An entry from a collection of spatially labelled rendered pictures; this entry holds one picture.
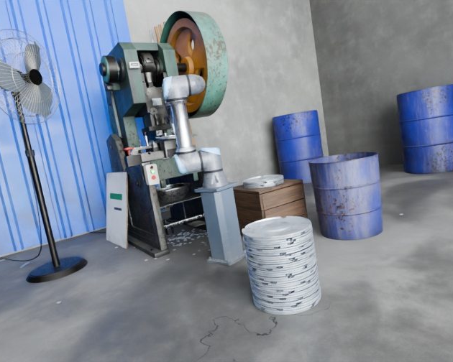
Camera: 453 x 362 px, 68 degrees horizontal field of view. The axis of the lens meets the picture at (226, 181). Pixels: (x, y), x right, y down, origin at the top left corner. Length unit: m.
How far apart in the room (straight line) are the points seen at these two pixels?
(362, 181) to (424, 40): 3.01
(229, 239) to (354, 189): 0.78
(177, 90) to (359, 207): 1.23
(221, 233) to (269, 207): 0.42
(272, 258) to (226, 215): 0.66
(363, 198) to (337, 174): 0.21
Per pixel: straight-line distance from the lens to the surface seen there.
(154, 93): 2.63
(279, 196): 2.25
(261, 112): 4.75
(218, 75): 2.57
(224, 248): 1.97
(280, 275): 1.36
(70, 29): 3.86
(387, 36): 5.07
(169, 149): 2.51
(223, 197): 1.92
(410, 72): 4.90
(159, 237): 2.38
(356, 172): 2.06
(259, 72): 4.86
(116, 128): 2.98
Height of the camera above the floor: 0.72
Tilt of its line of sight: 7 degrees down
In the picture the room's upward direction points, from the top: 9 degrees counter-clockwise
